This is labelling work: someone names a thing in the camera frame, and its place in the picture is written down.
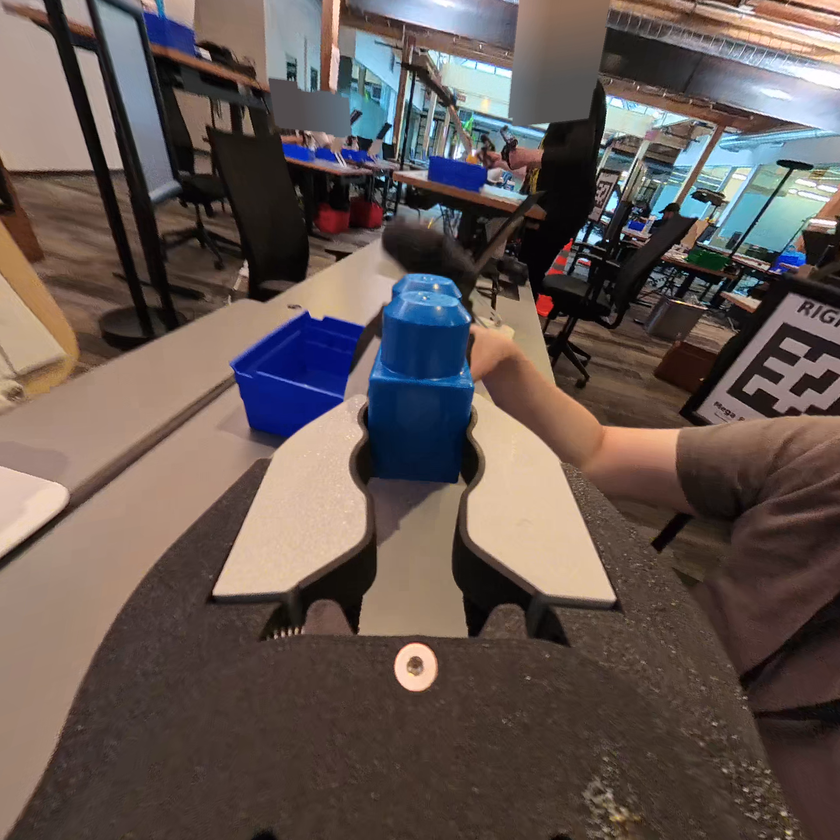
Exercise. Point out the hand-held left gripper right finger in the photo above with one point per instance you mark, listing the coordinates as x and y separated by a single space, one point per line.
531 525

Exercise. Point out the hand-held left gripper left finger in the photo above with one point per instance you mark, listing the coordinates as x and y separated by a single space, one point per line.
295 518

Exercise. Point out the blue plastic bin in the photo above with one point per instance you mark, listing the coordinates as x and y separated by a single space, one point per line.
289 400

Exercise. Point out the blue two-stud building block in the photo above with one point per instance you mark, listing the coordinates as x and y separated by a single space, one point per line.
420 420

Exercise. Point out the person's right forearm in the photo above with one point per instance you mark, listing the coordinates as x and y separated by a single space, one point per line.
590 439

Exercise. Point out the person's right hand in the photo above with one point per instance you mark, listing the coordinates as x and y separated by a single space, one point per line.
499 358

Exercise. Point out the wooden work desk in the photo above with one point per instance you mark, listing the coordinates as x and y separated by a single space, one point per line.
197 62
459 198

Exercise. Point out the red storage crate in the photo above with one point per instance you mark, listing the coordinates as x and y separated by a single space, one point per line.
333 218
366 213

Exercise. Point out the blue storage bin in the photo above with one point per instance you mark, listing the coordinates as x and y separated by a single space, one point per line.
344 156
298 153
457 174
170 36

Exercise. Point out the black tilted board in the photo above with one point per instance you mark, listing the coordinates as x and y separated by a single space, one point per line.
508 233

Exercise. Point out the orange traffic cone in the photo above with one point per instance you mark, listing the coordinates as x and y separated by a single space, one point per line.
560 259

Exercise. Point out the black office chair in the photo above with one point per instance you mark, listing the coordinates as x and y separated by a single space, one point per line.
200 187
262 197
577 289

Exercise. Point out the brown cardboard box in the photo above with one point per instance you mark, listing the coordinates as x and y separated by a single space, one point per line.
686 367

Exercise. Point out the person's brown shirt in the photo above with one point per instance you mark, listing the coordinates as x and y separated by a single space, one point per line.
774 492

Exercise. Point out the grey waste bin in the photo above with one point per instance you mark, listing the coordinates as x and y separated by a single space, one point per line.
676 318

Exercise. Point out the green storage bin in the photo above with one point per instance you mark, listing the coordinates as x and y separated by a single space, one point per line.
707 259

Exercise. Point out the black and white marker sign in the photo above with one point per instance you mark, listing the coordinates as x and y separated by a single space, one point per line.
787 380

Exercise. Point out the printed instruction sheet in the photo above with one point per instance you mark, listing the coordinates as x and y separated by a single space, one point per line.
19 341

